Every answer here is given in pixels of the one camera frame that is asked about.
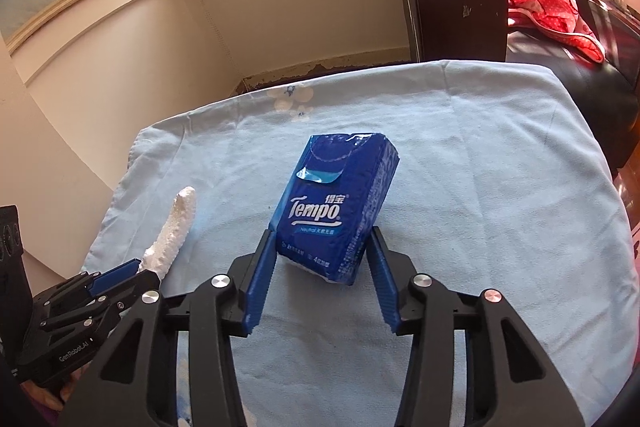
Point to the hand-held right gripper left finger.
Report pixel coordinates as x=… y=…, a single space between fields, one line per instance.
x=257 y=292

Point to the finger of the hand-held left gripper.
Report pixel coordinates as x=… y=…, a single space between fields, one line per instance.
x=135 y=289
x=110 y=274

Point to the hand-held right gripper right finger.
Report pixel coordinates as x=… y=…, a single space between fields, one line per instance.
x=382 y=287

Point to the white tissue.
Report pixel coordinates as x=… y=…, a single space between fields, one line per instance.
x=172 y=232

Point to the blue tissue pack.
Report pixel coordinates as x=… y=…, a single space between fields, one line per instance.
x=330 y=202

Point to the light blue blanket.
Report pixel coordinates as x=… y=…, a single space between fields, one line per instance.
x=475 y=187

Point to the black leather armchair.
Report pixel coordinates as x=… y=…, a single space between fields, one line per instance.
x=460 y=17

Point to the pink polka dot cloth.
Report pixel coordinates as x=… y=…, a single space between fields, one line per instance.
x=545 y=2

